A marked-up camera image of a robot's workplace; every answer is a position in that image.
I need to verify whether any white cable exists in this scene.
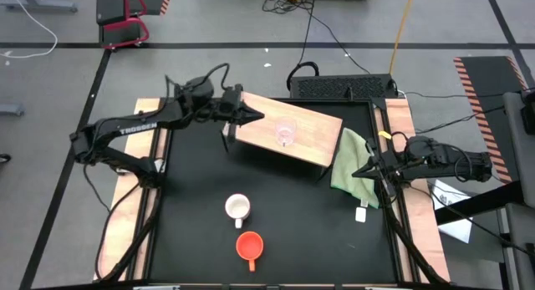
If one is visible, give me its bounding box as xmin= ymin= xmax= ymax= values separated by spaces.
xmin=0 ymin=0 xmax=59 ymax=59

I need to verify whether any yellow cable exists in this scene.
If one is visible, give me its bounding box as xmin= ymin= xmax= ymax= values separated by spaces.
xmin=388 ymin=0 xmax=415 ymax=75

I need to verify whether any black computer case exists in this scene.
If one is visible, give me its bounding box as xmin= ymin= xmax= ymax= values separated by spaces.
xmin=288 ymin=74 xmax=399 ymax=100

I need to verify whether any black metal beam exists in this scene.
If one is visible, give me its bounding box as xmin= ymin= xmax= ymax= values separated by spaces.
xmin=434 ymin=180 xmax=523 ymax=226

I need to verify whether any white rectangular label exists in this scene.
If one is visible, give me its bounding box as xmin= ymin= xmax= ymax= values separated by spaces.
xmin=354 ymin=200 xmax=369 ymax=223

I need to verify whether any white grey patterned mug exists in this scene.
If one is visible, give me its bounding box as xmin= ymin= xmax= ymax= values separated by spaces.
xmin=224 ymin=192 xmax=252 ymax=230

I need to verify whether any clear plastic cup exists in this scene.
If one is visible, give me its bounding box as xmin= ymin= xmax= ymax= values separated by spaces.
xmin=274 ymin=116 xmax=298 ymax=148

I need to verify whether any thick black power cable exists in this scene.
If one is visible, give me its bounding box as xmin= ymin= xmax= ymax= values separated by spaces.
xmin=286 ymin=0 xmax=321 ymax=91

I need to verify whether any tangled black cable bundle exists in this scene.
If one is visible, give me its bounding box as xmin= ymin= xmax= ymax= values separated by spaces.
xmin=262 ymin=0 xmax=315 ymax=14

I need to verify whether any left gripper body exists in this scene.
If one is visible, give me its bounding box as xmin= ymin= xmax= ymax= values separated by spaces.
xmin=219 ymin=84 xmax=248 ymax=144

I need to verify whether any orange ribbed mug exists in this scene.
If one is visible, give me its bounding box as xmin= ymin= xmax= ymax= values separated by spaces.
xmin=235 ymin=231 xmax=265 ymax=272

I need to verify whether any white paper sheet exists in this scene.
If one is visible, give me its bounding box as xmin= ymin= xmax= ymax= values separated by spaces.
xmin=430 ymin=179 xmax=474 ymax=244

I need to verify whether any short grey metal foot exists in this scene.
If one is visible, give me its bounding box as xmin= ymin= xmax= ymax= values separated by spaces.
xmin=0 ymin=103 xmax=25 ymax=117

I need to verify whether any thick black cable harness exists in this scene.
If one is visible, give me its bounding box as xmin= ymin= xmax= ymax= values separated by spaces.
xmin=94 ymin=183 xmax=164 ymax=282
xmin=380 ymin=185 xmax=451 ymax=286

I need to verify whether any grey furniture panel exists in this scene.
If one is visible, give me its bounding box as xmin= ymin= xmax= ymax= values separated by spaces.
xmin=497 ymin=91 xmax=535 ymax=290

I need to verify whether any large hazard-striped black mat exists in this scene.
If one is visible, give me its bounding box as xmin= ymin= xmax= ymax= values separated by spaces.
xmin=453 ymin=55 xmax=528 ymax=185

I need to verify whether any grey metal stand foot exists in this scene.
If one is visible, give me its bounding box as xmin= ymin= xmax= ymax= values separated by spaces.
xmin=0 ymin=0 xmax=79 ymax=13

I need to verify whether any black box device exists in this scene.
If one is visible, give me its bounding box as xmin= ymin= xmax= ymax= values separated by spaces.
xmin=520 ymin=89 xmax=535 ymax=136

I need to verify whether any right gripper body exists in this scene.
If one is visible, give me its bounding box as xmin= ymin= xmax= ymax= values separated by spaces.
xmin=365 ymin=139 xmax=405 ymax=199

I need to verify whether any light green cloth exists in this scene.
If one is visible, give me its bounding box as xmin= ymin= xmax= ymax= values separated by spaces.
xmin=329 ymin=126 xmax=380 ymax=210

